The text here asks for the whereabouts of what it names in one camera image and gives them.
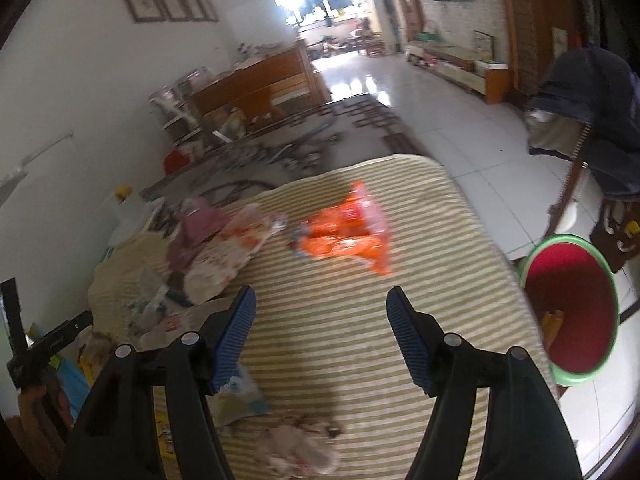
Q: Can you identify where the pink foil wrapper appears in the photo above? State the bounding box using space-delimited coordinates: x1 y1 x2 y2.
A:
166 197 231 272

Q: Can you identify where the low tv cabinet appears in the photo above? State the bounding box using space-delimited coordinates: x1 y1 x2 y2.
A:
404 40 512 104

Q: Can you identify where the white pink snack bag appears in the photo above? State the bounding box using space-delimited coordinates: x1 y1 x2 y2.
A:
183 204 288 304

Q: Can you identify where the white jug yellow cap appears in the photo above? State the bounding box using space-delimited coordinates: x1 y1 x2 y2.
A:
107 184 150 247

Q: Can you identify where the grey red wrapper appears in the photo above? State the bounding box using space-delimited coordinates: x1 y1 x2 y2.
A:
255 415 343 479

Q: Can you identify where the dark blue jacket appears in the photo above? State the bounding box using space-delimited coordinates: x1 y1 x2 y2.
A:
524 47 639 202

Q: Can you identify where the wooden bench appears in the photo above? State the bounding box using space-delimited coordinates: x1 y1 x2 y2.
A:
186 40 329 143

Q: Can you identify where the red green trash basin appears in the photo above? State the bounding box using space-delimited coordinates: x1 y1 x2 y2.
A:
518 234 620 388

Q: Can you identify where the orange snack bag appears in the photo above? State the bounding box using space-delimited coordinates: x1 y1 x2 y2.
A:
288 181 390 275

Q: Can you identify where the blue white snack bag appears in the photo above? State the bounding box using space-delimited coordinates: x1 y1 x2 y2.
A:
207 364 270 428

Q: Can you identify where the patterned grey rug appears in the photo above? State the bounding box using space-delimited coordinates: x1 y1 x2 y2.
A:
141 93 428 207

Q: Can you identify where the wooden chair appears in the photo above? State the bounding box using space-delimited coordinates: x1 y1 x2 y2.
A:
544 123 640 273

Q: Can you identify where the white magazine rack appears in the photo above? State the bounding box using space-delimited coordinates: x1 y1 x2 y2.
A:
149 67 217 148

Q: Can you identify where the small framed picture on cabinet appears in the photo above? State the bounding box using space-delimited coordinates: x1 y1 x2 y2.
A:
473 30 495 61

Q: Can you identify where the red bag on floor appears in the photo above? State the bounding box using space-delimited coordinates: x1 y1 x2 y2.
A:
163 150 191 176

